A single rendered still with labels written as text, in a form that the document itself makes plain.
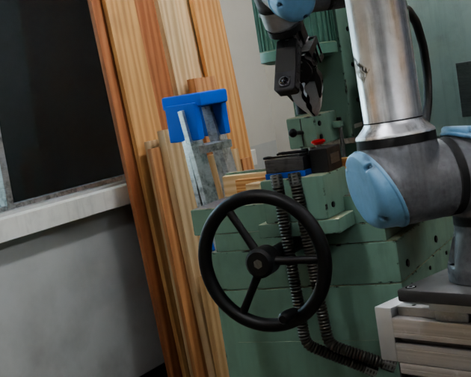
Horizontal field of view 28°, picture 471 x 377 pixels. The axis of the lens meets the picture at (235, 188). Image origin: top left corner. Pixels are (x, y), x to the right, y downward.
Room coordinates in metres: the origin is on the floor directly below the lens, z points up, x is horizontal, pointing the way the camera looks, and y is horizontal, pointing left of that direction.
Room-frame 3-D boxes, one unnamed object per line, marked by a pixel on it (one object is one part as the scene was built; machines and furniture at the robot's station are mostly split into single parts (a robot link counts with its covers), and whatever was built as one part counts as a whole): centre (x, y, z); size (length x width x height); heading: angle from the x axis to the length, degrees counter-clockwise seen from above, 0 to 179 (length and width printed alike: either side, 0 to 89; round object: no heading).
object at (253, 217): (2.01, -0.18, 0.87); 0.61 x 0.30 x 0.06; 62
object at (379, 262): (2.23, -0.25, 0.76); 0.57 x 0.45 x 0.09; 152
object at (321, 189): (1.93, -0.14, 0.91); 0.15 x 0.14 x 0.09; 62
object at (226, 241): (2.07, -0.16, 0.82); 0.40 x 0.21 x 0.04; 62
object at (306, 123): (2.14, -0.20, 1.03); 0.14 x 0.07 x 0.09; 152
